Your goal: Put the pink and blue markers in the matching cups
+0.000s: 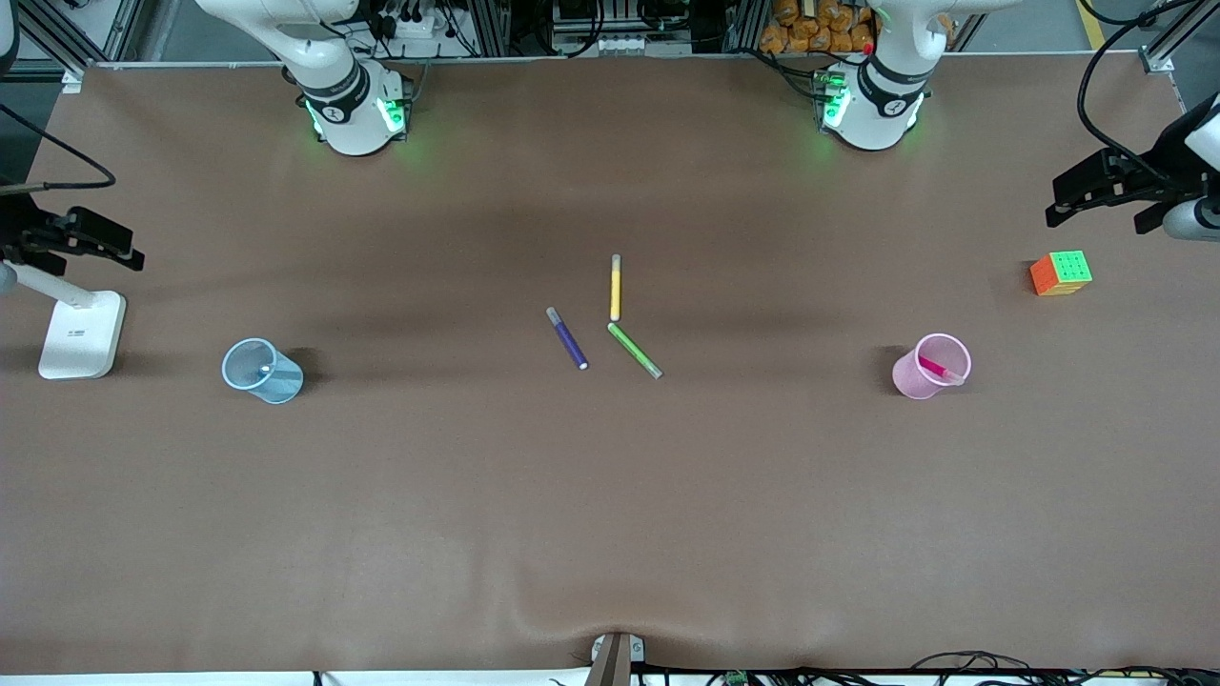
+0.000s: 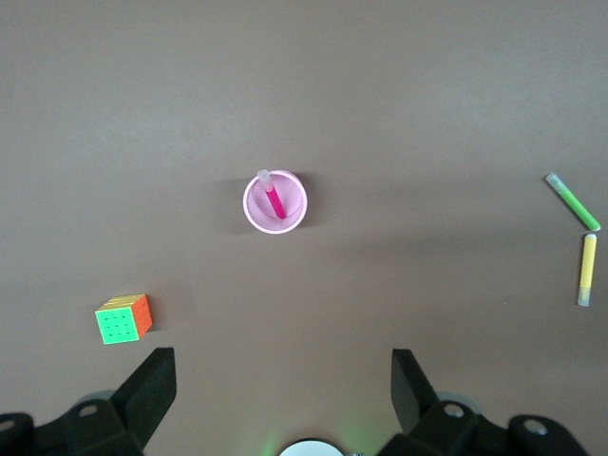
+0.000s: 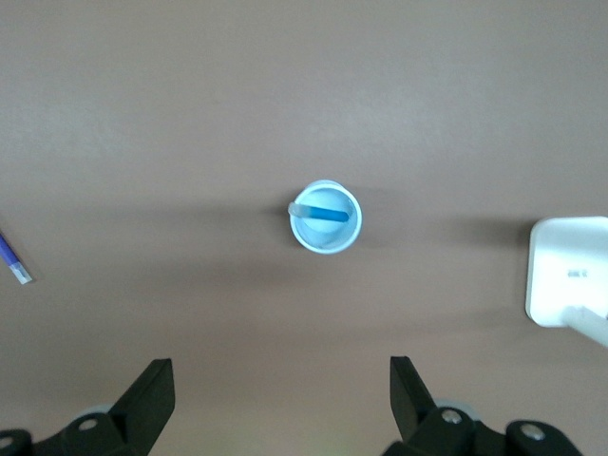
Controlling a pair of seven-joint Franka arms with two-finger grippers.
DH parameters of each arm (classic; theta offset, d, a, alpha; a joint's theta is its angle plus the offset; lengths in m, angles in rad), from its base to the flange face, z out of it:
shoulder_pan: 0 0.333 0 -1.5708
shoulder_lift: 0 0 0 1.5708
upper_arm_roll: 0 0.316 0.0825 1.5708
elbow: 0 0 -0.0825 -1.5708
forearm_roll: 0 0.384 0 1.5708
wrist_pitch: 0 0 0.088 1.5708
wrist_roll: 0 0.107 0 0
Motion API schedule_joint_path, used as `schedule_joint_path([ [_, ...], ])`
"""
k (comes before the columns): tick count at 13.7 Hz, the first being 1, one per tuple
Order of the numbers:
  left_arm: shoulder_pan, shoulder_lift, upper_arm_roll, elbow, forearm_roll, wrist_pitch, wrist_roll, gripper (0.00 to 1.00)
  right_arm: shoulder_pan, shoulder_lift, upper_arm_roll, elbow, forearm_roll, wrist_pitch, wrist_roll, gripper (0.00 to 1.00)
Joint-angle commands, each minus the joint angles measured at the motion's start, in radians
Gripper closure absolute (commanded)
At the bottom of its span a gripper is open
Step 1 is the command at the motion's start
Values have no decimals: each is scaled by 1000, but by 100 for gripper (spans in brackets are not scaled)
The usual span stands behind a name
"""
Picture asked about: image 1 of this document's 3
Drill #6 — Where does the colourful puzzle cube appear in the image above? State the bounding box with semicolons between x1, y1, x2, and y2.
1029;250;1094;297

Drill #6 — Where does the translucent blue cup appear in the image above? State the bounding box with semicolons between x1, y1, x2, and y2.
222;338;305;406

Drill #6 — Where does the translucent pink cup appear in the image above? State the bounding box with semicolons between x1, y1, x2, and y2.
892;333;972;400

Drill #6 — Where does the orange packets pile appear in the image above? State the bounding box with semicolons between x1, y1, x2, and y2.
760;0;873;54

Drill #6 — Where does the white power strip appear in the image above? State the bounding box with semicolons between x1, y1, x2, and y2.
376;0;458;44

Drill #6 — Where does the purple marker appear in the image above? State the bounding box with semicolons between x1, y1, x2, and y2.
545;306;589;371

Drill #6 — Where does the green marker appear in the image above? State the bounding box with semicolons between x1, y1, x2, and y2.
607;322;663;380

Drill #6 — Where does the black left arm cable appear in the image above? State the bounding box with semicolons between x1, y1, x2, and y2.
1077;0;1202;182

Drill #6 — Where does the aluminium frame profile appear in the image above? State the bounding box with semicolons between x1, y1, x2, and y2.
1141;0;1220;73
38;0;144;70

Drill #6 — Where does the black cable loop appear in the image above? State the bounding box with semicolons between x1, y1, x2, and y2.
910;651;1030;674

